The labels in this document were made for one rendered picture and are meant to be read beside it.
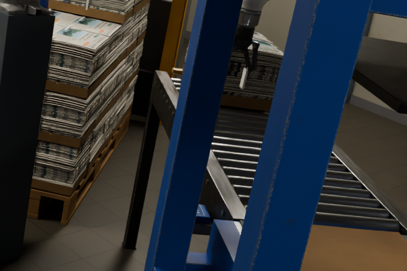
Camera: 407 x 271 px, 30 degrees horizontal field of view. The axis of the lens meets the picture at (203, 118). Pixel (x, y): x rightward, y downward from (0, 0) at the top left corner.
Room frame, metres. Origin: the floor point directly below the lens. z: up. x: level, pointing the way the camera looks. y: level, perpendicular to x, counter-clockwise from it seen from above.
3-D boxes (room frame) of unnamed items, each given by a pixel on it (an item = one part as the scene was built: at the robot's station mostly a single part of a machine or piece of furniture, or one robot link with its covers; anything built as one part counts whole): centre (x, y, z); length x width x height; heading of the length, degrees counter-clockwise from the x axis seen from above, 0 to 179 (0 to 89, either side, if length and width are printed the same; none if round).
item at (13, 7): (2.70, 0.73, 1.03); 0.22 x 0.18 x 0.06; 51
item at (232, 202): (2.39, 0.03, 0.74); 1.34 x 0.05 x 0.12; 16
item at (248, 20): (2.55, -0.07, 1.17); 0.09 x 0.09 x 0.06
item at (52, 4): (3.78, 0.66, 0.86); 0.38 x 0.29 x 0.04; 90
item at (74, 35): (3.65, 0.67, 0.42); 1.17 x 0.39 x 0.83; 178
